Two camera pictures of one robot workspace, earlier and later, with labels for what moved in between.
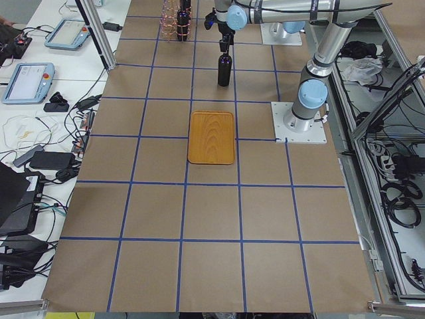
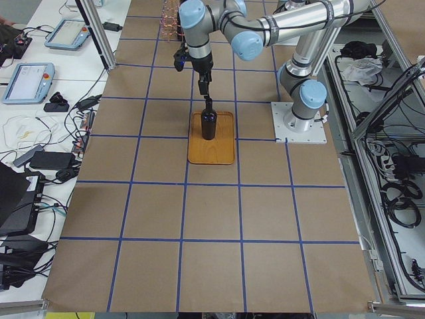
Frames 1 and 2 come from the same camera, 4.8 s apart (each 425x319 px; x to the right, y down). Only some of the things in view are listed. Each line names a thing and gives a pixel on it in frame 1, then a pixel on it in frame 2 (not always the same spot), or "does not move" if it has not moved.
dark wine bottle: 224,70 → 208,120
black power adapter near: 52,160 does not move
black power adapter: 111,26 does not move
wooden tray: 211,137 does not move
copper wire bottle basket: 175,22 does not move
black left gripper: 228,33 → 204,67
